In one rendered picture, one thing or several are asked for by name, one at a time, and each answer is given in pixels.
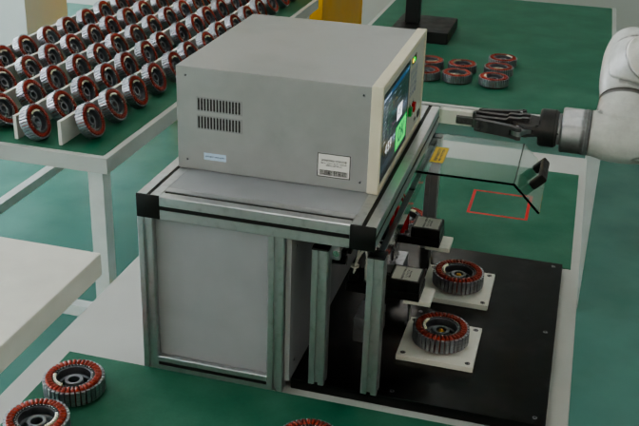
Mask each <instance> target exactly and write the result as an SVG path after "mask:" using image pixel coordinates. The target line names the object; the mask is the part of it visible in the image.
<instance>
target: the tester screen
mask: <svg viewBox="0 0 639 426"><path fill-rule="evenodd" d="M409 73H410V66H408V67H407V69H406V70H405V72H404V73H403V74H402V76H401V77H400V79H399V80H398V81H397V83H396V85H395V86H394V88H393V89H392V90H391V92H390V93H389V95H388V96H387V97H386V99H385V100H384V109H383V126H382V142H381V157H380V167H381V166H382V164H383V163H384V161H385V159H386V158H387V156H388V154H389V153H390V151H391V149H392V148H393V147H394V153H393V155H392V157H391V158H390V160H389V162H388V163H387V165H386V166H385V168H384V169H383V171H382V173H381V174H380V173H379V179H381V177H382V175H383V174H384V172H385V170H386V168H387V167H388V165H389V163H390V162H391V161H392V159H393V157H394V156H395V154H396V152H397V150H398V148H399V146H398V147H397V150H396V152H395V145H396V131H397V126H398V124H399V123H400V121H401V119H402V118H403V116H404V115H405V113H406V111H407V107H406V108H405V109H404V111H403V112H402V114H401V116H400V117H399V119H398V120H397V107H398V106H399V104H400V103H401V101H402V100H403V98H404V97H405V95H406V94H407V92H408V87H409ZM406 114H407V113H406ZM391 136H392V145H391V148H390V149H389V151H388V153H387V154H386V156H385V145H386V144H387V142H388V141H389V139H390V137H391ZM404 138H405V135H404V137H403V139H404ZM403 139H402V141H403ZM402 141H401V142H400V144H401V143H402ZM400 144H399V145H400ZM384 156H385V158H384Z"/></svg>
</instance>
